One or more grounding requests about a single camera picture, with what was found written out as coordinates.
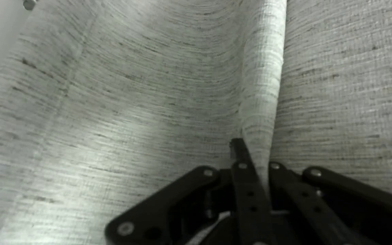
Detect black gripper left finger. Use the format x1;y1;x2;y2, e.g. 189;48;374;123
103;137;275;245

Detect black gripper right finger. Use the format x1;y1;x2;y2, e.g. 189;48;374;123
268;159;392;245

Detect grey woven fabric curtain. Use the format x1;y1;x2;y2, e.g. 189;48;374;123
0;0;392;245

